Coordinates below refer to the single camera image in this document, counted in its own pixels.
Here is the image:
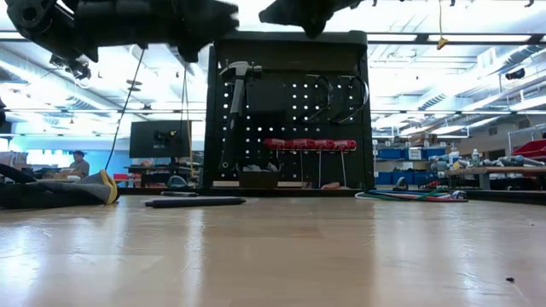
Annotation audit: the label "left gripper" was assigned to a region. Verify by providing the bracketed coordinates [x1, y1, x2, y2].
[74, 0, 241, 64]

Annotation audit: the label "clear black safety glasses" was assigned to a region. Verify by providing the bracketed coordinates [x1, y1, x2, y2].
[305, 74, 334, 123]
[336, 74, 370, 125]

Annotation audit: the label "grey black claw hammer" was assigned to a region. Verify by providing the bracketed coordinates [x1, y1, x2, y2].
[218, 61, 264, 172]

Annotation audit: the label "black tool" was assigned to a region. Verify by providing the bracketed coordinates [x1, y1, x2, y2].
[144, 196, 247, 209]

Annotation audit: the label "black pegboard box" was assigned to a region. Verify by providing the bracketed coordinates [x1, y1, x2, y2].
[247, 78, 286, 113]

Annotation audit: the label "black pegboard cart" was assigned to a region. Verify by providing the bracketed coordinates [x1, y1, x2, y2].
[203, 25, 375, 193]

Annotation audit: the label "black computer monitor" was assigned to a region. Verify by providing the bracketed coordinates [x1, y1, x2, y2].
[129, 120, 193, 159]

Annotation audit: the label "blue storage bins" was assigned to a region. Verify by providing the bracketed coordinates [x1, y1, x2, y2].
[377, 147, 447, 186]

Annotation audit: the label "black storage bin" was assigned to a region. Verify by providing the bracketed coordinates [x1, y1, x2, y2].
[236, 164, 282, 189]

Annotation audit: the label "person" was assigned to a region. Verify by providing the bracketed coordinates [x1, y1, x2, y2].
[67, 150, 90, 178]

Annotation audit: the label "grey glove yellow cuff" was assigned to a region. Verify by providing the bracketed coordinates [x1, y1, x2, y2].
[36, 169, 119, 206]

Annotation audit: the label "wooden workbench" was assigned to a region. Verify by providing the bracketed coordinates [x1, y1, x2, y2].
[445, 165, 546, 191]

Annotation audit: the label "red storage bin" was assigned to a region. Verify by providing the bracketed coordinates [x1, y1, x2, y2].
[511, 139, 546, 158]

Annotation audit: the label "black work glove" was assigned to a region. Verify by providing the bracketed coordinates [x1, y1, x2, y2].
[0, 164, 107, 210]

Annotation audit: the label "yellow cord with plug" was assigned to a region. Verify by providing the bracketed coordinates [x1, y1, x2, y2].
[437, 0, 450, 50]

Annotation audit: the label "black hanging cable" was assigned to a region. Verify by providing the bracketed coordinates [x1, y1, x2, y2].
[104, 47, 147, 171]

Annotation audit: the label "coloured wire bundle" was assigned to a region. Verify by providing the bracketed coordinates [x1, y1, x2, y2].
[354, 189, 469, 203]

